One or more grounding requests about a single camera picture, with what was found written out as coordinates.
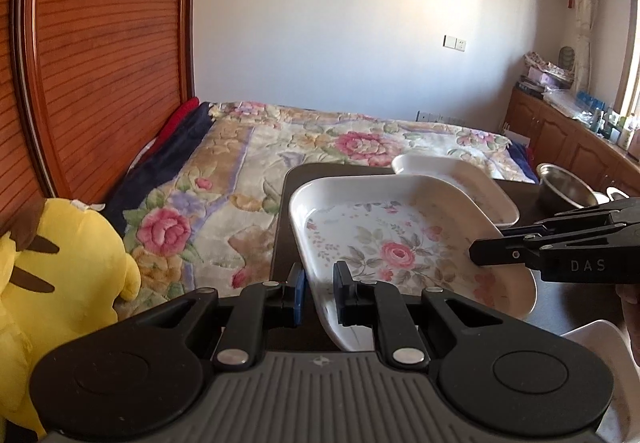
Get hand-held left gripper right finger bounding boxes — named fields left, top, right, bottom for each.
left=333, top=261, right=503, bottom=372

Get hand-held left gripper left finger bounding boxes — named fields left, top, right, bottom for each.
left=167, top=266, right=307, bottom=372

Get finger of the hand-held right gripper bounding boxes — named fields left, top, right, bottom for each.
left=500, top=197, right=640, bottom=240
left=469, top=233, right=557, bottom=268

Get floral rectangular plate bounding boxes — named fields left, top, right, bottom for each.
left=289, top=174, right=538, bottom=352

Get white rectangular plate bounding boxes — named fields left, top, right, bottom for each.
left=559, top=320, right=640, bottom=443
left=391, top=154, right=521, bottom=230

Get small steel bowl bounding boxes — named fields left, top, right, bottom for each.
left=536, top=163, right=598, bottom=215

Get wooden cabinet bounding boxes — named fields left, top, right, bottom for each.
left=504, top=87, right=640, bottom=206

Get white paper envelope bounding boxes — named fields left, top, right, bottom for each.
left=501, top=122, right=532, bottom=150

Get row of small bottles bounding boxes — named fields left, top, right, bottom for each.
left=575, top=90, right=640, bottom=150

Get clear plastic bags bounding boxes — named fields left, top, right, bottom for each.
left=542, top=88, right=603, bottom=121

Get floral blanket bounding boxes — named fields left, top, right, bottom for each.
left=122, top=102, right=538, bottom=305

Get stack of boxes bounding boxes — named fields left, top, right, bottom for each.
left=518, top=50, right=577, bottom=98

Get patterned curtain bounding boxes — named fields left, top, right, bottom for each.
left=564, top=0, right=602, bottom=96

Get red cloth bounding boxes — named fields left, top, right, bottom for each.
left=149, top=96, right=200, bottom=145

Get yellow plush toy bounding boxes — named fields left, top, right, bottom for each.
left=0, top=197, right=142, bottom=436

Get wooden headboard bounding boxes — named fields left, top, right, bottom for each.
left=0, top=0, right=199, bottom=224

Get row of wall sockets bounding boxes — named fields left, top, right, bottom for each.
left=417, top=110, right=469, bottom=125

